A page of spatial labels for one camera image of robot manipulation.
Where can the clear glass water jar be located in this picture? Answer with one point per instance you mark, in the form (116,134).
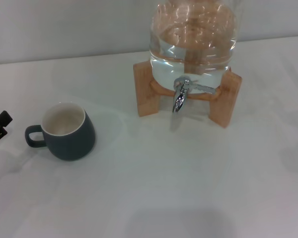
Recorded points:
(191,37)

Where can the dark teal ceramic mug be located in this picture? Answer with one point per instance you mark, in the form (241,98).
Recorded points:
(72,146)

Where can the light wooden jar stand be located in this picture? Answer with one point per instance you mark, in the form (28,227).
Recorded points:
(144,94)

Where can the chrome faucet tap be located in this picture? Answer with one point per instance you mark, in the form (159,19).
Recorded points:
(180,99)

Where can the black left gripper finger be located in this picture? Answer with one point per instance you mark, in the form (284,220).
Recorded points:
(3,117)

